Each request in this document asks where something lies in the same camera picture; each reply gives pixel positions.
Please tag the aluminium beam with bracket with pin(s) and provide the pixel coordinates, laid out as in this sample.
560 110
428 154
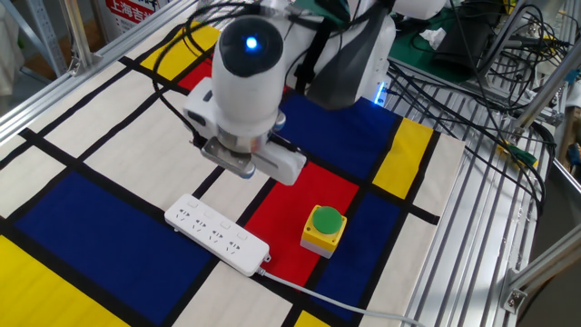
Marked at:
544 263

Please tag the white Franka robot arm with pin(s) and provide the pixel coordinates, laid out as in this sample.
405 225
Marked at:
247 91

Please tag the aluminium upright post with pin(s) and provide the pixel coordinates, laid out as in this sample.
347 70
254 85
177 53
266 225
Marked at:
76 32

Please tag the yellow box green push button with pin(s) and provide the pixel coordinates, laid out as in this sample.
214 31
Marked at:
324 229

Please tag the green mat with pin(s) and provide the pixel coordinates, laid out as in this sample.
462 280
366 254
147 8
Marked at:
408 56

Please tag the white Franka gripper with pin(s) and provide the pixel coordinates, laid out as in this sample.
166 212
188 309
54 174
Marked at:
281 163

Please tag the grey perforated steel upright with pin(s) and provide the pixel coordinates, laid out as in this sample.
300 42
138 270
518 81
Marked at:
45 32

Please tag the thick aluminium slanted post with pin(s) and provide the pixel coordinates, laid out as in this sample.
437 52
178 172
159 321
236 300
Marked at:
549 86

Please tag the red white Chinese sign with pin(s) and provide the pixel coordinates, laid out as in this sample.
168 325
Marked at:
131 10

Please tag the black bag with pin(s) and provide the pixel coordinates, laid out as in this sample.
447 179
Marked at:
463 43

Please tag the aluminium table edge rail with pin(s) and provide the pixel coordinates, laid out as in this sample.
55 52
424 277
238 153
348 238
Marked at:
54 93

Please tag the white cloth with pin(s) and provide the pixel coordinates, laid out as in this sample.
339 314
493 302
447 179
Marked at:
9 54

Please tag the silver gripper-mounted camera box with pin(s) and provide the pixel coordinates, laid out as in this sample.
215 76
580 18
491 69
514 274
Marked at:
224 156

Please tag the thin aluminium slanted post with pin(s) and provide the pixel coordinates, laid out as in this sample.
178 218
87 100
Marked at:
504 38

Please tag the white power strip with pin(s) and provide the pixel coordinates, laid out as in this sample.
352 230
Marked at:
218 236

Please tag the Mondrian colour block tablecloth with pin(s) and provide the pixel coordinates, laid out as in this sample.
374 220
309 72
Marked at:
113 136

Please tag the crumpled white paper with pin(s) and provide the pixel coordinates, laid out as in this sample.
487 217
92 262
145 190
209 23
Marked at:
433 38

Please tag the green yellow tool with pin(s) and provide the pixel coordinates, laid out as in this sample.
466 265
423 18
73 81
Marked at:
522 155

